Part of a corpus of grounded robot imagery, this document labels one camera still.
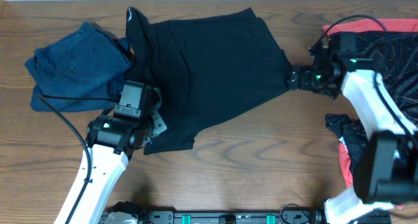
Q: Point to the folded navy blue shorts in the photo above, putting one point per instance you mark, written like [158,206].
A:
[83,71]

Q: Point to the red and black patterned garment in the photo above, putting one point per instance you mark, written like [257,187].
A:
[397,70]

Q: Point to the black polo shirt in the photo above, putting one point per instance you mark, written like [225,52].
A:
[209,70]

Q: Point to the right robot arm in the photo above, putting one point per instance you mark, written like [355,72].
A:
[386,175]

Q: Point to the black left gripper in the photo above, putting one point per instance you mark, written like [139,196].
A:
[157,120]

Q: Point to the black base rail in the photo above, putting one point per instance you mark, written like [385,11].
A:
[225,217]

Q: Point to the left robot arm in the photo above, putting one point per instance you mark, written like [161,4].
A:
[111,140]

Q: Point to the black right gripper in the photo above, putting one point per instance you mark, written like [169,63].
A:
[305,71]

